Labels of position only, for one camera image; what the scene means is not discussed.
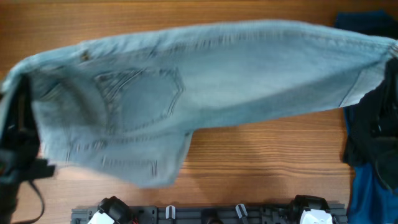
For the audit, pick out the light blue denim shorts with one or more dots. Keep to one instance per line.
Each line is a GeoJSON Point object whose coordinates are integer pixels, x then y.
{"type": "Point", "coordinates": [128, 105]}

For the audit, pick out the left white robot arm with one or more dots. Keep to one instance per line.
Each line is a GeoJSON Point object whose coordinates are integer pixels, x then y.
{"type": "Point", "coordinates": [20, 146]}

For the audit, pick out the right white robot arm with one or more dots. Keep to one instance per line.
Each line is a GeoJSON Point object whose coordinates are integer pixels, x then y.
{"type": "Point", "coordinates": [309, 209]}

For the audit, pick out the dark clothes pile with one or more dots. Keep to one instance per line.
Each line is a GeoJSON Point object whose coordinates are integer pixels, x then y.
{"type": "Point", "coordinates": [372, 123]}

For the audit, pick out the blue cloth bottom right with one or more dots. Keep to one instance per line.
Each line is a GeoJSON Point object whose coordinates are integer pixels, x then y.
{"type": "Point", "coordinates": [369, 202]}

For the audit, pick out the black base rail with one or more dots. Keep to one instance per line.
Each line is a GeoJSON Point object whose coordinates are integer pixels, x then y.
{"type": "Point", "coordinates": [265, 214]}

